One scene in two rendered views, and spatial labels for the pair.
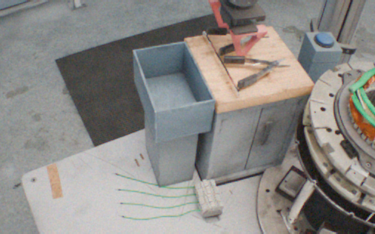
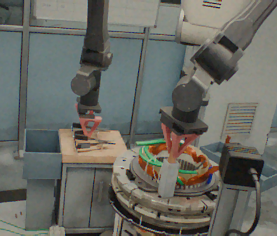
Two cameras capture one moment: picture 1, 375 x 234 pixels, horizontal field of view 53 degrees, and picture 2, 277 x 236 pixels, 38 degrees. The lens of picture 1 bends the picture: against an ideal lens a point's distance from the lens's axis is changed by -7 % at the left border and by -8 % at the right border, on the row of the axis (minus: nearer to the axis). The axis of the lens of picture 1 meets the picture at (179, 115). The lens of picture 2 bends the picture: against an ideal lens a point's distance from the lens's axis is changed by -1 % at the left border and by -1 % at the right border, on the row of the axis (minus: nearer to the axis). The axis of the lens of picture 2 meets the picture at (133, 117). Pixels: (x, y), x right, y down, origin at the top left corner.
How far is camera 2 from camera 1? 0.61 m
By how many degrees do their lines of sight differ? 28
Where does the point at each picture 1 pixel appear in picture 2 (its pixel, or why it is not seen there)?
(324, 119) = (122, 164)
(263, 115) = (97, 175)
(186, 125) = (43, 169)
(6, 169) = not seen: outside the picture
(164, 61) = (44, 141)
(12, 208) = not seen: outside the picture
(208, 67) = (66, 141)
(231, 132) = (75, 184)
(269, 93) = (97, 156)
